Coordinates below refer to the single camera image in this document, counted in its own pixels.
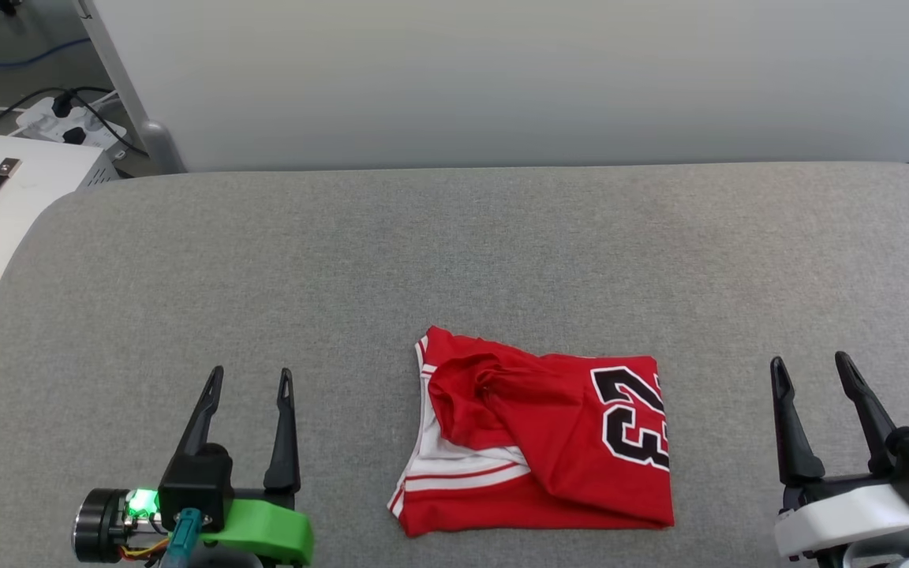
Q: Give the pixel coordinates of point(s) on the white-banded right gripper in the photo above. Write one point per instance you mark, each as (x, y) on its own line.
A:
(841, 513)

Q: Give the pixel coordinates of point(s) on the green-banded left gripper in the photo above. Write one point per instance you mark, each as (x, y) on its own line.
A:
(265, 528)

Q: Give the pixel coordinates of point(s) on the red basketball jersey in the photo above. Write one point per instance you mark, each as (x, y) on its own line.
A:
(565, 442)

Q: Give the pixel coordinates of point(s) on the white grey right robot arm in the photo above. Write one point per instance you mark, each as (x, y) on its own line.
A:
(880, 554)

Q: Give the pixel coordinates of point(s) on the grey fabric sofa cushion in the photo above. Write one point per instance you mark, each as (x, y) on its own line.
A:
(344, 260)

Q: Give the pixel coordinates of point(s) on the white equipment box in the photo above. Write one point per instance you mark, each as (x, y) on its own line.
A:
(36, 197)

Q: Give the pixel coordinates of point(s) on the black power plug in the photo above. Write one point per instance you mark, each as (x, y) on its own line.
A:
(73, 135)
(63, 104)

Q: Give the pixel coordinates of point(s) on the white power strip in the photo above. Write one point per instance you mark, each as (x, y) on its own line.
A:
(36, 122)

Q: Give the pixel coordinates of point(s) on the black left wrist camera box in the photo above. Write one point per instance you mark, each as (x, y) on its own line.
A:
(194, 481)

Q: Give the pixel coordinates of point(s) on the grey partition post with foot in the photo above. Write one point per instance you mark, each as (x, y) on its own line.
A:
(158, 146)

